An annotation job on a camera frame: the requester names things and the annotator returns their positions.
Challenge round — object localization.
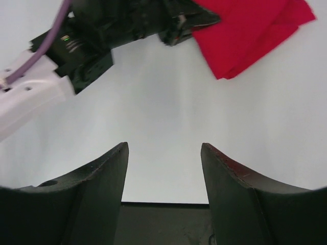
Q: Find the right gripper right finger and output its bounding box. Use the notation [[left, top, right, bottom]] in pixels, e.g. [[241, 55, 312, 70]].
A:
[[201, 143, 326, 244]]

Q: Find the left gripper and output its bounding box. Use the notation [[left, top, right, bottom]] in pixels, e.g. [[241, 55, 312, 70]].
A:
[[132, 1, 221, 46]]

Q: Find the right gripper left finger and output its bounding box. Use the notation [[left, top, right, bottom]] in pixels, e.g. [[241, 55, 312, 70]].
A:
[[1, 142, 129, 244]]

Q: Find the crimson red t shirt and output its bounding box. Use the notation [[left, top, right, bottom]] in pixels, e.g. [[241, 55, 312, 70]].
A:
[[193, 0, 316, 79]]

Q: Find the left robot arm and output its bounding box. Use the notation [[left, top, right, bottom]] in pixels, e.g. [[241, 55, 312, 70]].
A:
[[1, 1, 221, 139]]

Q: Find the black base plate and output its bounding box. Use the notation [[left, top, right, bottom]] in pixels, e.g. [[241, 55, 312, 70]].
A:
[[114, 202, 217, 245]]

